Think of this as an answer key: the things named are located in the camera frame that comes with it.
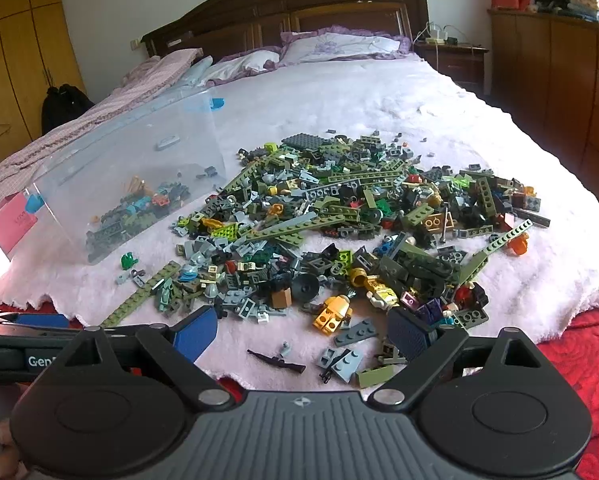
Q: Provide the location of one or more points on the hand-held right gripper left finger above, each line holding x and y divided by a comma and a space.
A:
199, 332

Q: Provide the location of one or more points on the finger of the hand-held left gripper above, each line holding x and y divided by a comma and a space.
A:
42, 320

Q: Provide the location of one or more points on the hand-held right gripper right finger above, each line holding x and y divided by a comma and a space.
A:
409, 332

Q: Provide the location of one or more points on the black toy rifle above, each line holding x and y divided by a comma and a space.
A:
274, 360

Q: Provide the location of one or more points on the large pile of toy bricks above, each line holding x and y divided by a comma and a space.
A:
329, 200

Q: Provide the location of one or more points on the clear plastic storage box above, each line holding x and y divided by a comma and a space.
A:
129, 150

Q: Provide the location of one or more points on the person's left hand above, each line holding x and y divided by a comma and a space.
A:
10, 460

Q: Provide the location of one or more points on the gold toy minifigure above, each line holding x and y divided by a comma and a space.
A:
379, 287

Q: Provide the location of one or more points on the grey wedge plate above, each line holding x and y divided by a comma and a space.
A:
354, 332

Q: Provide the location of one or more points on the long olive green plate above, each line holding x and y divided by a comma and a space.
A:
139, 295

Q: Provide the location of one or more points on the yellow toy minifigure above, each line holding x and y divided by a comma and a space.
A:
332, 310

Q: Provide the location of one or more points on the green toy plant piece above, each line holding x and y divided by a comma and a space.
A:
128, 260

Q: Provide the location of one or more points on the pink card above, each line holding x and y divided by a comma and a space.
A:
9, 220

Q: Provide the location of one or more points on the black round dish brick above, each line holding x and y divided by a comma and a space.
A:
305, 287

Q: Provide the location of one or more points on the small heap of toy bricks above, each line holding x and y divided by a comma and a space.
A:
129, 210

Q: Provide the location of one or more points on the transparent orange brick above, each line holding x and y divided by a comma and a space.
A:
519, 245

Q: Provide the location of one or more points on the red floral bedspread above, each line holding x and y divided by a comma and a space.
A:
589, 360

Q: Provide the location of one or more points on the pale pink fluffy blanket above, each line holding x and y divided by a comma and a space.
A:
429, 120

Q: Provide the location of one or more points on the black backpack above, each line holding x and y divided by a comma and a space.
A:
64, 107

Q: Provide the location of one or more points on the white pillow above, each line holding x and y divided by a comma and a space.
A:
244, 62

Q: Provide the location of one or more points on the wooden nightstand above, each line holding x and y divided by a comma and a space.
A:
454, 62

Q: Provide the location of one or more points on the wooden wardrobe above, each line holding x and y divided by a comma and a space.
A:
14, 35

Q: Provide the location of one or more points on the wooden dresser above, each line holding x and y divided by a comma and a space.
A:
554, 75

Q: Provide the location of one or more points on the purple floral pillow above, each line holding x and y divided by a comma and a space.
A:
339, 45

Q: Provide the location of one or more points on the dark wooden headboard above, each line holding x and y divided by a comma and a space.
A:
279, 0

